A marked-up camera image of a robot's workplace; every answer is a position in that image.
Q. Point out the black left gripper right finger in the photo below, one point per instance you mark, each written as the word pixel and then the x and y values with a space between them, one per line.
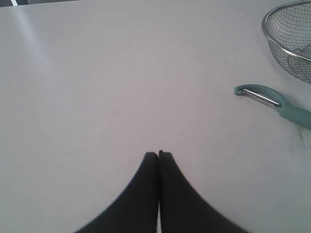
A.
pixel 182 209

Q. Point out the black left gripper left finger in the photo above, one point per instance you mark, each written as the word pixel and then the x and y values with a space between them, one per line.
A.
pixel 135 210

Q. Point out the teal vegetable peeler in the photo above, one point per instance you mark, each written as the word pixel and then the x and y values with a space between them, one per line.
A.
pixel 286 110

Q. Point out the metal wire mesh basket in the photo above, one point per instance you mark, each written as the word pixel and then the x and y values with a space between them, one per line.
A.
pixel 287 29

